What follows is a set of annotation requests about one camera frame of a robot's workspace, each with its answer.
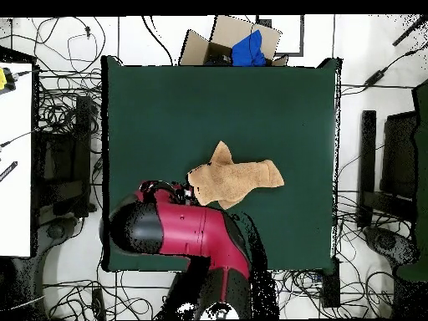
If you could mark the tan terry towel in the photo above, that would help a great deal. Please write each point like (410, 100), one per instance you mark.
(234, 180)

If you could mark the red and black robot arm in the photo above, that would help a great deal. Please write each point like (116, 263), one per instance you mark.
(187, 230)

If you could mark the black flat strip tool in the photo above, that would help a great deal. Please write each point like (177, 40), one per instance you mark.
(8, 171)

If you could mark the dark green table cloth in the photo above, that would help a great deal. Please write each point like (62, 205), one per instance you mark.
(200, 110)

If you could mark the black equipment case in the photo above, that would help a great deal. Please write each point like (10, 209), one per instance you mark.
(63, 157)

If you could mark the black power strip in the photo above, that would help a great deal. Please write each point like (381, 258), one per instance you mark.
(98, 304)

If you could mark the open cardboard box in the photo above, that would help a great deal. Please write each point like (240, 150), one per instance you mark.
(197, 50)

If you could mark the white side table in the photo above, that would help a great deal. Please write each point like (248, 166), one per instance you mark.
(15, 160)

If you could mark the blue cloth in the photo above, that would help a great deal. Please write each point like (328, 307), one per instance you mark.
(249, 50)

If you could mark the yellow and black device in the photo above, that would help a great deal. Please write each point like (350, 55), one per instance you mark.
(4, 79)

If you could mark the black floor box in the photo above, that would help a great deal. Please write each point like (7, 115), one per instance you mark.
(331, 284)

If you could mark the black upright bar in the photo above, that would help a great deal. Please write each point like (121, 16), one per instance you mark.
(367, 160)

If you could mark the black power adapter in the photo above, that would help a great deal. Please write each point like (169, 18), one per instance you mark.
(374, 77)

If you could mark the black panel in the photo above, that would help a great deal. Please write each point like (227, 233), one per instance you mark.
(399, 157)

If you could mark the green cloth covered stand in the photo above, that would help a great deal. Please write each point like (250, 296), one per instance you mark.
(422, 174)

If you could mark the black rod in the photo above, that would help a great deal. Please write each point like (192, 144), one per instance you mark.
(409, 31)

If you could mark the grey pedestal leg with foot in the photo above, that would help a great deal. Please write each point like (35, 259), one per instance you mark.
(388, 242)
(55, 234)

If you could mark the dark square frame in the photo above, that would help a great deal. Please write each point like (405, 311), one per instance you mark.
(302, 36)

